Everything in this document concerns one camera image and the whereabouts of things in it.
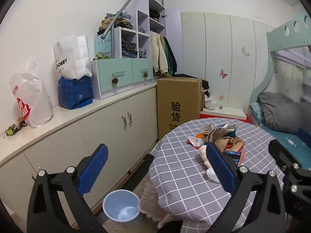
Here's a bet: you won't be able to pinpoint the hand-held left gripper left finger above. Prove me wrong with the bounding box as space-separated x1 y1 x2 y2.
27 144 108 233

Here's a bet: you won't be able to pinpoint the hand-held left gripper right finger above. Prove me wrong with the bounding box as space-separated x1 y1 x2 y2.
206 142 287 233

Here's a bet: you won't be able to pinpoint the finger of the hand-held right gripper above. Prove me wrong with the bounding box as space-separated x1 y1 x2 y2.
268 139 311 226
297 127 311 149

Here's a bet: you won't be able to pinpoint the white plastic scrap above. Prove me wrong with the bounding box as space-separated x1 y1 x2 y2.
206 167 220 183

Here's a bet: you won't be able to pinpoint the white tissue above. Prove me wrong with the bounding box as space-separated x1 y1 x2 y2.
199 144 215 169

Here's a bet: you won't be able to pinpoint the pile of snack wrappers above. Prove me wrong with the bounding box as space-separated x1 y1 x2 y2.
200 123 246 167

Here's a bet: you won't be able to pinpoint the red white snack wrapper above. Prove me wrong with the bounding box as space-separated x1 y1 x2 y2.
187 136 203 150

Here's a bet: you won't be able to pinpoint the light blue trash bin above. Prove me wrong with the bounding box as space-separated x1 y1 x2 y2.
102 189 144 227

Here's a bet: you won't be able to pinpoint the teal bed sheet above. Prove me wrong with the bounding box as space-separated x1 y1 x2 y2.
250 102 311 156

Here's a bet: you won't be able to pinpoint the grey quilt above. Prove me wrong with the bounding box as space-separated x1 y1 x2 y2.
258 92 311 134

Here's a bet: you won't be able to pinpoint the white low cabinet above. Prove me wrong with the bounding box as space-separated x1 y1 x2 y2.
0 81 159 224

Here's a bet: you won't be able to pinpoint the grey checkered tablecloth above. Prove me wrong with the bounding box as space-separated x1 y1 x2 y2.
148 117 287 233

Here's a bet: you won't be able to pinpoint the red low platform white top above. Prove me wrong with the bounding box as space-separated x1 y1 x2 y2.
199 107 254 122

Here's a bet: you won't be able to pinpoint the beige shaggy rug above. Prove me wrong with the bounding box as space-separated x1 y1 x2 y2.
140 175 175 229

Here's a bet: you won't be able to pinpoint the small white plastic bag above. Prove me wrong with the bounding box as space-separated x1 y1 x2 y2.
204 93 217 111

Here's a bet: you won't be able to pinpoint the blue plastic package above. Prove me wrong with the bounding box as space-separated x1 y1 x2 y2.
58 76 94 110

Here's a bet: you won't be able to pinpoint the black cloth pile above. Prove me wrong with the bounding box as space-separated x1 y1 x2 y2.
174 73 210 97

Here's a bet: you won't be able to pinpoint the large cardboard box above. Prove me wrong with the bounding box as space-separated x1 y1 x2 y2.
157 77 203 141

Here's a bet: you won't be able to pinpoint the green snack packet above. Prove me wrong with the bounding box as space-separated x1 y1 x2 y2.
3 124 22 137

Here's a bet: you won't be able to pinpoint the white plastic bag red print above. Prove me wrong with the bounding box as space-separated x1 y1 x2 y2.
9 56 54 129

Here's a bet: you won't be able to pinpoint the white paper shopping bag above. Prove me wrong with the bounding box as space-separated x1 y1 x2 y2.
53 34 93 80

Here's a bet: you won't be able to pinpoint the white sliding wardrobe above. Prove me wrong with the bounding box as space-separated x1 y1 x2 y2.
181 12 276 113

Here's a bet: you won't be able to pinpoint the folded grey jeans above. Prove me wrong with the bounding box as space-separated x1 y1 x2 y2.
121 43 138 59

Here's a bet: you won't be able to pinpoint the black hanging jacket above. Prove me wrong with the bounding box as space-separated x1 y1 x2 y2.
165 36 178 74

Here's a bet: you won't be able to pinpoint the green hanging jacket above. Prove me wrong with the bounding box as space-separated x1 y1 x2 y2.
163 37 174 74

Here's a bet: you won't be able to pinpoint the pale blue printed box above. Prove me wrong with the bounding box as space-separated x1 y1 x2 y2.
95 35 114 60

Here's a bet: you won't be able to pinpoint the beige hanging jacket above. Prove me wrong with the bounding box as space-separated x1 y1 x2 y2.
149 31 170 77

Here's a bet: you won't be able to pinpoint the stack of folded clothes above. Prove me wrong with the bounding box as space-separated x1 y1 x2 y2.
98 12 133 36

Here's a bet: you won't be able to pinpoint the grey metal handrail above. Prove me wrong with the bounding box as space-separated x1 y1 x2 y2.
103 0 166 59

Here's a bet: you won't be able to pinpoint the teal bunk bed frame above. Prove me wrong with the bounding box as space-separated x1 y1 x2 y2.
248 15 311 141

